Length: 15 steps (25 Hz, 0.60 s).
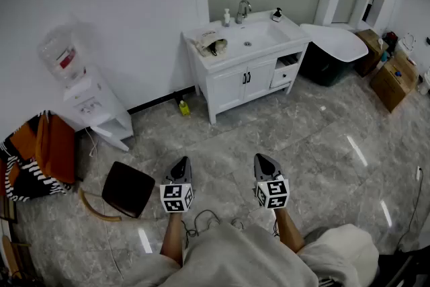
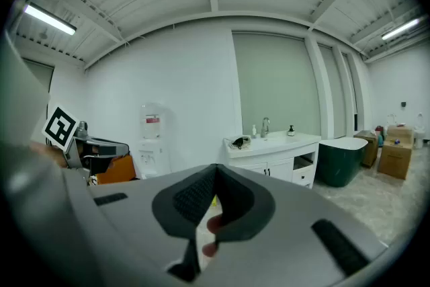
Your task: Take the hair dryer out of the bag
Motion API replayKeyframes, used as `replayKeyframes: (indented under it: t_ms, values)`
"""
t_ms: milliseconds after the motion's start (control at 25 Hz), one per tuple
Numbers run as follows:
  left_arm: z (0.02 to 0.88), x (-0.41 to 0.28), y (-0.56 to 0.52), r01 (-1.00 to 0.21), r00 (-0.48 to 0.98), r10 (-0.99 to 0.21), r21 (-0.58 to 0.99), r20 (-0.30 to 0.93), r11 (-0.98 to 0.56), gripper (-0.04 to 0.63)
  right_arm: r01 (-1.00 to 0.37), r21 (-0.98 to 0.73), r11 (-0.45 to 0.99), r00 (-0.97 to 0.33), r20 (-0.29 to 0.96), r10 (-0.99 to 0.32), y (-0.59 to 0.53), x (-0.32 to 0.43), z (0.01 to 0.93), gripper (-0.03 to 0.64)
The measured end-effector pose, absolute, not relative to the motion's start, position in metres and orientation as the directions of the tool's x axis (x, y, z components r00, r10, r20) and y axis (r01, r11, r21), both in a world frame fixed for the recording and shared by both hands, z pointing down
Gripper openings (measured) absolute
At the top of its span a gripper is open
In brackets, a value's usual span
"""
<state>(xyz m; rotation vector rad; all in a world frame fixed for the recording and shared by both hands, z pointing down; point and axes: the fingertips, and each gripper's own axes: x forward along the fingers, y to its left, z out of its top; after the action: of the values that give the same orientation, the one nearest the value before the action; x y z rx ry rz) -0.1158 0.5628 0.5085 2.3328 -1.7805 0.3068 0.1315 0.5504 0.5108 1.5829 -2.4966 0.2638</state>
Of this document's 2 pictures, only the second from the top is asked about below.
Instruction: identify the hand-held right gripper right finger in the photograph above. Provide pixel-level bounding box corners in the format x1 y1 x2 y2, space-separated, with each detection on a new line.
201 163 389 287

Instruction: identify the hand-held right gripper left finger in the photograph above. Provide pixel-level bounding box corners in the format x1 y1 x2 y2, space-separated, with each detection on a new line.
63 163 217 287

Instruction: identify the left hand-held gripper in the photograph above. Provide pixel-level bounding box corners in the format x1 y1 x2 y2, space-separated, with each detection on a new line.
42 104 98 179

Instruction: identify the black hair dryer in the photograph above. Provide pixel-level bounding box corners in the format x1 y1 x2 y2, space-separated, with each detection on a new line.
232 136 250 150

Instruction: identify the beige cloth bag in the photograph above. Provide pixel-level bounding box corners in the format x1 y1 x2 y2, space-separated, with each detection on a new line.
226 135 253 151

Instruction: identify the person's left forearm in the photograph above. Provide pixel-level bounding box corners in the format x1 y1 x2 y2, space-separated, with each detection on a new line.
29 140 68 168

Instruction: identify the person's right hand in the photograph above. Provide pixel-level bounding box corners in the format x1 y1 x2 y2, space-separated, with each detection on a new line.
201 213 224 258

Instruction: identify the orange cloth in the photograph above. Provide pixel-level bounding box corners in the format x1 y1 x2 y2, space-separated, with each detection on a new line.
96 155 137 185

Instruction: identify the white water dispenser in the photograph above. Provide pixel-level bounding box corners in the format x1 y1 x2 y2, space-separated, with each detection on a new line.
137 138 172 179

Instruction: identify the white vanity sink cabinet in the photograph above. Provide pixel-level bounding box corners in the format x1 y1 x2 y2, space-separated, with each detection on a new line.
223 130 323 190

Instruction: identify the white loose basin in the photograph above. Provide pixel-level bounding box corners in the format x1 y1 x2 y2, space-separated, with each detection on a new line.
315 136 369 188

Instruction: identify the ceiling tube light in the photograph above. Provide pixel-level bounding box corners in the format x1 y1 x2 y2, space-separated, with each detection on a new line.
22 3 78 36
380 17 421 42

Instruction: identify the large brown cardboard box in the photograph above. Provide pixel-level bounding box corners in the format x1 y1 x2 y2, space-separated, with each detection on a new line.
376 140 414 181

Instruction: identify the light brown cardboard box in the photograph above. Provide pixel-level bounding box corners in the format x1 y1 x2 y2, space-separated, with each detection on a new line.
386 124 415 145

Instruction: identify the wide grey roller blind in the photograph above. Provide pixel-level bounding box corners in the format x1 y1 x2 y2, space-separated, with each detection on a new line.
232 31 323 140

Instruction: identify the narrow grey roller blind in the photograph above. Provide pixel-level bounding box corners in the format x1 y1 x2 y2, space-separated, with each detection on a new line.
317 43 347 139
341 52 358 117

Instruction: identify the white toilet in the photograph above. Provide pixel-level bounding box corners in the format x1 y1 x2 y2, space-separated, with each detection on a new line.
413 112 425 150

